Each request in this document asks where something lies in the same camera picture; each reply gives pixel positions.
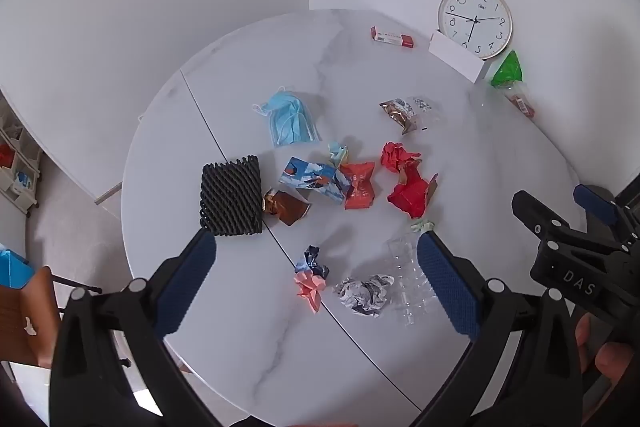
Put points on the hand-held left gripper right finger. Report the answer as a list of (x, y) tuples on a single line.
[(447, 289)]

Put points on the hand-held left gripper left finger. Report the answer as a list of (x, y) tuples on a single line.
[(186, 289)]

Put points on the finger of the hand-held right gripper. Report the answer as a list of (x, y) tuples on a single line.
[(595, 202), (535, 212)]

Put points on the clear plastic tray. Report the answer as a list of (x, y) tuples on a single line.
[(407, 279)]

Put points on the black and white paper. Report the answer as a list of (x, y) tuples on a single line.
[(363, 295)]

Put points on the crushed red carton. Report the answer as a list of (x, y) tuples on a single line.
[(411, 193)]

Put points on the black foam net sleeve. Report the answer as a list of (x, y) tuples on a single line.
[(231, 196)]

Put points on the pink paper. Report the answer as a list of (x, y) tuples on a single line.
[(310, 289)]

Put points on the dark blue printed paper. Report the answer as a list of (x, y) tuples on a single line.
[(312, 261)]

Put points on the brown shiny wrapper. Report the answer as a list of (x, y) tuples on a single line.
[(287, 207)]

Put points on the red paper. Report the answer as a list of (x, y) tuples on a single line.
[(396, 157)]

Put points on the blue printed carton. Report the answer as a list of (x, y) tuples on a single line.
[(312, 177)]

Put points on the person's right hand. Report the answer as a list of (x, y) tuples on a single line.
[(612, 362)]

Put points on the green crumpled paper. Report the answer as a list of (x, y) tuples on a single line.
[(422, 225)]

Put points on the small red packet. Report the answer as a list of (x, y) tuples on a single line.
[(522, 103)]

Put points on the clear plastic bag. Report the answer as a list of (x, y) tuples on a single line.
[(492, 99)]

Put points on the red snack packet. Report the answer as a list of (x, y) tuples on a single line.
[(361, 186)]

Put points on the green wrapper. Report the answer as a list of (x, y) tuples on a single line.
[(509, 69)]

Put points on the wooden chair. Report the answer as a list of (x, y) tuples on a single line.
[(25, 322)]

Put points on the brown and clear snack packet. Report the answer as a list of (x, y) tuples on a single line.
[(402, 113)]

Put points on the yellow and blue crumpled paper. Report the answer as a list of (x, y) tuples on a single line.
[(338, 153)]

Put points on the white card box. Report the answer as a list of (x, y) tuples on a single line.
[(455, 56)]

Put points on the light blue box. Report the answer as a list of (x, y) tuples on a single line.
[(10, 268)]

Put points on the blue face mask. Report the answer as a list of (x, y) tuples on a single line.
[(290, 119)]

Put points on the white storage rack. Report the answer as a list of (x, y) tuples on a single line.
[(17, 162)]

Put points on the red and white small box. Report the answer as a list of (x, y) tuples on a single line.
[(392, 38)]

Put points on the round white wall clock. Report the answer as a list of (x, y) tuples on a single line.
[(477, 19)]

